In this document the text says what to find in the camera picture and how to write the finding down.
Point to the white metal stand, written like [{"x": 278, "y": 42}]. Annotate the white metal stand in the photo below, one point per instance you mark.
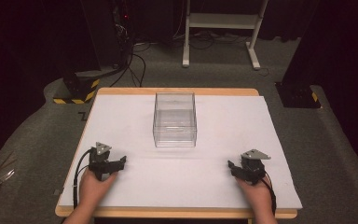
[{"x": 222, "y": 21}]

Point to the white table sheet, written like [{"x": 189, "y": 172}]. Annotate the white table sheet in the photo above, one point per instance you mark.
[{"x": 174, "y": 174}]

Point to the black base with hazard stripes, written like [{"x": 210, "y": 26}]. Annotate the black base with hazard stripes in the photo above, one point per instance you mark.
[{"x": 76, "y": 88}]

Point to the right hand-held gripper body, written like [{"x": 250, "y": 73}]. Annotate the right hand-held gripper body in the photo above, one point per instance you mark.
[{"x": 253, "y": 168}]

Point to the wooden table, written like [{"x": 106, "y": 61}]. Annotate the wooden table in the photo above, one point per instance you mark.
[{"x": 167, "y": 213}]

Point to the dark column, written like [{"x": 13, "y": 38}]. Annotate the dark column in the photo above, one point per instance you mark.
[{"x": 317, "y": 37}]

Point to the person's left hand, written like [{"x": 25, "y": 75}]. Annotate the person's left hand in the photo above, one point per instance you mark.
[{"x": 93, "y": 186}]

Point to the clear plastic box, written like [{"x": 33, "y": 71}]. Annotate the clear plastic box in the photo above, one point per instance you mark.
[{"x": 174, "y": 119}]

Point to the black equipment column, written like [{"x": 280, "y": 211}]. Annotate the black equipment column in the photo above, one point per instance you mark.
[{"x": 105, "y": 31}]

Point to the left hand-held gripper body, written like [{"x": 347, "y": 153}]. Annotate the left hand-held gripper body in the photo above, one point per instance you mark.
[{"x": 100, "y": 160}]

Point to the person's right hand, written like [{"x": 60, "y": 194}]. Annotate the person's right hand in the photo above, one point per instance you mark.
[{"x": 258, "y": 194}]

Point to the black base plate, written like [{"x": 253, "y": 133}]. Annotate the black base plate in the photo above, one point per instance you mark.
[{"x": 296, "y": 95}]

